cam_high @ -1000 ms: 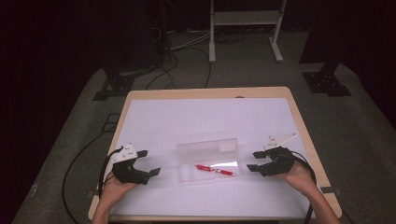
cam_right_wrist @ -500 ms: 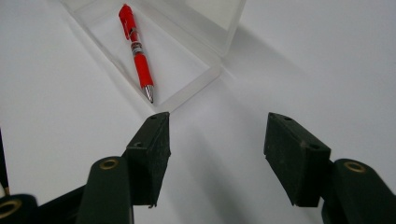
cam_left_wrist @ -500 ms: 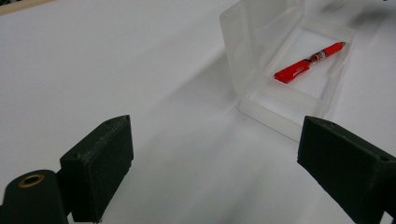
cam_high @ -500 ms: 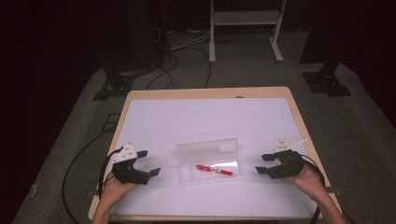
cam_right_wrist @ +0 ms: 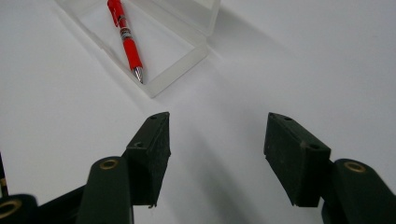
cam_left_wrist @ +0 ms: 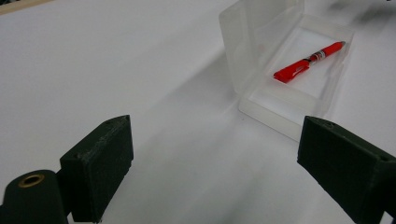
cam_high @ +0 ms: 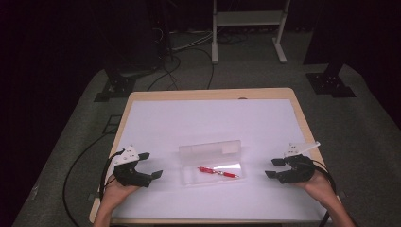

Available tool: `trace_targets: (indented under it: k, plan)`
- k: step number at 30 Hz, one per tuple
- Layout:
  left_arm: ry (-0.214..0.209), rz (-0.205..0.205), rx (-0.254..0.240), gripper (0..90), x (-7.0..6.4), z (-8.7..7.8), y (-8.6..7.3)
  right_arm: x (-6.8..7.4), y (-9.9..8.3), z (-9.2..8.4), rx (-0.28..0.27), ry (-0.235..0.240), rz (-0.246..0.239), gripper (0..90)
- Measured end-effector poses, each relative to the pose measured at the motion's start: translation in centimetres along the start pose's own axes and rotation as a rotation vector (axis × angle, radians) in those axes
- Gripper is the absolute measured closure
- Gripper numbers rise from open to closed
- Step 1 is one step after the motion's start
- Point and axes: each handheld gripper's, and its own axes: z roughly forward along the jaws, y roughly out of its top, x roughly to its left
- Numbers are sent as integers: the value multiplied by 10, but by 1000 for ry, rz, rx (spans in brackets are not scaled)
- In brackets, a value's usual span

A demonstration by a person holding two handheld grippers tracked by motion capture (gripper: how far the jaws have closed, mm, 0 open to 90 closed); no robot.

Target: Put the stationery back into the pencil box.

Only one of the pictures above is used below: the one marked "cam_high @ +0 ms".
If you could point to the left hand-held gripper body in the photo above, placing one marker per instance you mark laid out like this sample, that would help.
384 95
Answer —
127 173

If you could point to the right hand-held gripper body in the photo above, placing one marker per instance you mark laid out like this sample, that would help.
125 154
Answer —
298 170

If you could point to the red pen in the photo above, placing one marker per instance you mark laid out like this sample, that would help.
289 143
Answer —
208 170

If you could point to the clear plastic pencil case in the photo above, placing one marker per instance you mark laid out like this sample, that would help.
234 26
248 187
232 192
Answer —
217 151

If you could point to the person's left hand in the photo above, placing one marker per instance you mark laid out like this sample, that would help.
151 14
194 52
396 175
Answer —
116 192

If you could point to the person's right hand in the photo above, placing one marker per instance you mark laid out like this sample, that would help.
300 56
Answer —
318 189

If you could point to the white paper sheet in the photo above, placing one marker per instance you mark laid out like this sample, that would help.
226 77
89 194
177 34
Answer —
205 123

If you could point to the black stand base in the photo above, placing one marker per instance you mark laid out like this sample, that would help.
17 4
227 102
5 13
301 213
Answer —
115 88
329 84

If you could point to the white metal stand frame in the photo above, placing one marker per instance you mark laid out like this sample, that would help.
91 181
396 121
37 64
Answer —
247 18

